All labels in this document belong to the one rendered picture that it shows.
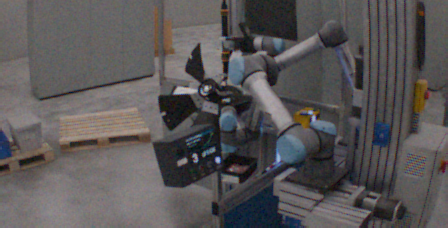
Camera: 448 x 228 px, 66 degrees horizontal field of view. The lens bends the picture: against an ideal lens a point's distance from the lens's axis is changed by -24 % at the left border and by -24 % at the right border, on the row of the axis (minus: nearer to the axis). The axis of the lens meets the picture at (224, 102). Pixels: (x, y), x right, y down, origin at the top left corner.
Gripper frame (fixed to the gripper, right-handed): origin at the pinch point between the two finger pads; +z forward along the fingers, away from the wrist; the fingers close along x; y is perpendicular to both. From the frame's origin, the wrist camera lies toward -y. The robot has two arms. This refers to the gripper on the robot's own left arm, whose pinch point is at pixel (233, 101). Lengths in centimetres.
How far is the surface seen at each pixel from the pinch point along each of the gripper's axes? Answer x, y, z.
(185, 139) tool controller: -8, 17, -72
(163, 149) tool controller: -6, 25, -76
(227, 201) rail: 34, 6, -49
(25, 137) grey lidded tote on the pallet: 59, 247, 156
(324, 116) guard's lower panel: 32, -59, 50
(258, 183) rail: 35.7, -8.8, -29.7
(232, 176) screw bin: 32.3, 4.0, -24.4
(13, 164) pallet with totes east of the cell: 81, 260, 128
